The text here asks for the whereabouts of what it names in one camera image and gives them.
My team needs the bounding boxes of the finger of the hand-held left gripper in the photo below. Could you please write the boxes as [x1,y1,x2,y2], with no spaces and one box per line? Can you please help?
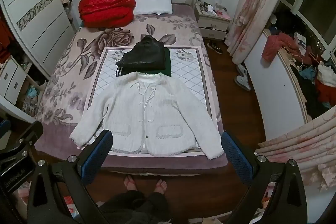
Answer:
[0,120,11,139]
[0,121,44,162]

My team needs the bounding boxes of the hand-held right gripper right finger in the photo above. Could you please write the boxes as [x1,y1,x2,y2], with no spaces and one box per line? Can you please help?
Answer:
[221,131,307,224]

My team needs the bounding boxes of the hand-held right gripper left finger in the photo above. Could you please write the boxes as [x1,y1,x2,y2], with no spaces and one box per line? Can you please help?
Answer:
[27,130,114,224]

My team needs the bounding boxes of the white fuzzy jacket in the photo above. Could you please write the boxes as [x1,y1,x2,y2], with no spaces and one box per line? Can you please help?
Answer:
[69,71,225,161]

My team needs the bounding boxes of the red clothes in wardrobe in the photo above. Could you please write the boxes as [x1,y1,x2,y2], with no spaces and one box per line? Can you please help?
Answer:
[0,19,12,63]

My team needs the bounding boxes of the pile of mixed clothes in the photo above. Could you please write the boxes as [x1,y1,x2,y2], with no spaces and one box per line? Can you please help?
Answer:
[270,11,336,119]

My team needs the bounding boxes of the person's left foot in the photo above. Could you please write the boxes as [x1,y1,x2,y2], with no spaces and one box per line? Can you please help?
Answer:
[123,176,138,192]

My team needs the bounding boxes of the person's foot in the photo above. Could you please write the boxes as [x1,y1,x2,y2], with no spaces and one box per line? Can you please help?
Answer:
[154,179,167,194]
[123,176,138,192]

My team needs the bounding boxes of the white drawer shelf unit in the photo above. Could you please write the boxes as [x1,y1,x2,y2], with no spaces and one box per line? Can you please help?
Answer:
[0,56,48,123]

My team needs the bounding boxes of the person's black pants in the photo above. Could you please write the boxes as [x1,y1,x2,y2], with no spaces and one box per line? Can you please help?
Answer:
[98,190,172,224]

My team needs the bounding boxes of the pink floral curtain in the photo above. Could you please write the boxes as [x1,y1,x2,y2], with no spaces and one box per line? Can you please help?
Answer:
[255,106,336,193]
[224,0,293,65]

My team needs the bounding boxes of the person's right foot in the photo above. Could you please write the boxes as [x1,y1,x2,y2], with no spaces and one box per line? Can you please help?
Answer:
[154,179,167,194]

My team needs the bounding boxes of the white slipper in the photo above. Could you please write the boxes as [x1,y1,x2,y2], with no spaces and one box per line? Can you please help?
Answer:
[234,74,252,92]
[236,64,249,78]

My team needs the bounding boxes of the black pants with white stripes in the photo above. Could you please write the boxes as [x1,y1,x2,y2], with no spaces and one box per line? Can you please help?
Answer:
[114,65,137,78]

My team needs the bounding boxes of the quilted white mat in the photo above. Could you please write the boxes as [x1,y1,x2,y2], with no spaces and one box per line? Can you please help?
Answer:
[83,46,219,155]

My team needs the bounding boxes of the white wardrobe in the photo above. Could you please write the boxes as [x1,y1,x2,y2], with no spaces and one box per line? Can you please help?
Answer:
[0,0,77,80]

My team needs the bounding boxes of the dark green folded garment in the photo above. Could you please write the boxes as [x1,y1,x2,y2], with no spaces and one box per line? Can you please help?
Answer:
[123,48,173,77]

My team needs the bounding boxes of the black leather jacket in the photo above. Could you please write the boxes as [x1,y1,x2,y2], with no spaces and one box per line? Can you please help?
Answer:
[115,35,168,69]

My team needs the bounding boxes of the red jacket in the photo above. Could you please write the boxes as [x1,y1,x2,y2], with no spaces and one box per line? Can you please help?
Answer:
[262,32,300,62]

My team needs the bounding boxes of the white nightstand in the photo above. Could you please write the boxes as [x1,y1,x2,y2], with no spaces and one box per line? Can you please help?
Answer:
[194,4,231,41]

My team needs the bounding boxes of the red quilt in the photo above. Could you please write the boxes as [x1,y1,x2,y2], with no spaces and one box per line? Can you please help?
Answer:
[78,0,136,29]

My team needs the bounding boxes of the nightstand clutter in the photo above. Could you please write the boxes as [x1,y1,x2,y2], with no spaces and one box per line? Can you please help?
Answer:
[196,0,229,17]

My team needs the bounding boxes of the white pillow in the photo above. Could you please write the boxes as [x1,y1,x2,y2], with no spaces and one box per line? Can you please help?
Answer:
[133,0,174,15]

